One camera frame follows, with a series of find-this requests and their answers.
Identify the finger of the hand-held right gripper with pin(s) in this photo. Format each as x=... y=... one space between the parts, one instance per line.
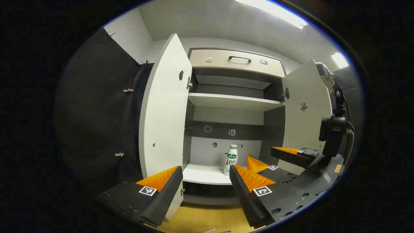
x=284 y=176
x=288 y=156

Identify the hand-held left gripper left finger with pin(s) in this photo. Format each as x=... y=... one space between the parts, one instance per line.
x=161 y=197

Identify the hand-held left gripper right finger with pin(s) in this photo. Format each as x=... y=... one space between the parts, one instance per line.
x=245 y=197

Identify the cabinet door with cube sticker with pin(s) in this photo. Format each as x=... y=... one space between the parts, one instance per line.
x=307 y=126

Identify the white bottle green label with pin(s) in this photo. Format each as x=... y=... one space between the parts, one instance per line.
x=231 y=158

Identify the cabinet door with checkered sticker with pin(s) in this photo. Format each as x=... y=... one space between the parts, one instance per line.
x=165 y=123

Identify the grey wooden cabinet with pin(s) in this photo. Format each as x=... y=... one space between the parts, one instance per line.
x=207 y=152

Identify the white cabinet shelf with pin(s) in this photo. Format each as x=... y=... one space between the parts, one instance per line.
x=233 y=101

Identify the white cloth clip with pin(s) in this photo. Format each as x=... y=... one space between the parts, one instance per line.
x=119 y=155

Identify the fluorescent ceiling light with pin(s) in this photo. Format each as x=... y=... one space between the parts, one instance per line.
x=275 y=11
x=339 y=60

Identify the red cloth clip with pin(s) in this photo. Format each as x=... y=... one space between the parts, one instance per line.
x=128 y=90

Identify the black cloth clip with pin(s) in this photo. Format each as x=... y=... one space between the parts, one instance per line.
x=111 y=35
x=145 y=63

